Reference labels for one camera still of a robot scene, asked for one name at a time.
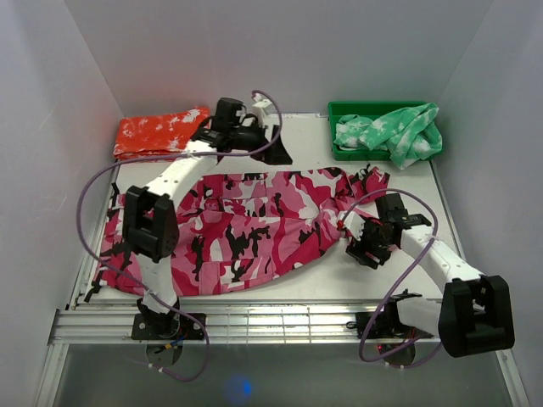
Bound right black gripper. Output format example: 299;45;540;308
345;214;394;270

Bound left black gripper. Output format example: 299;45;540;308
229;120;292;166

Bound pink camouflage trousers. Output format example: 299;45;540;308
82;165;394;303

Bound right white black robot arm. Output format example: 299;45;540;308
338;188;515;360

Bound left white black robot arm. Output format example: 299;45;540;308
122;91;293;339

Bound green tie-dye trousers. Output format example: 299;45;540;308
333;101;444;171

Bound folded orange white trousers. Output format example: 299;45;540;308
113;107;210;160

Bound green plastic bin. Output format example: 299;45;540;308
327;100;442;162

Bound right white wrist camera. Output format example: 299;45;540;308
337;212;366;241

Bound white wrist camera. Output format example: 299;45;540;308
337;212;366;241
251;95;281;128

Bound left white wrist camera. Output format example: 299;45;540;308
251;95;281;128

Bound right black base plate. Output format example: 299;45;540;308
354;311;436;340

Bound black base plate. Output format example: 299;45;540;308
131;314;204;341
354;311;436;340

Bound aluminium frame rail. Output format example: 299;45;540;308
47;303;510;345

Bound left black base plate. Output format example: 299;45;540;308
131;314;204;341

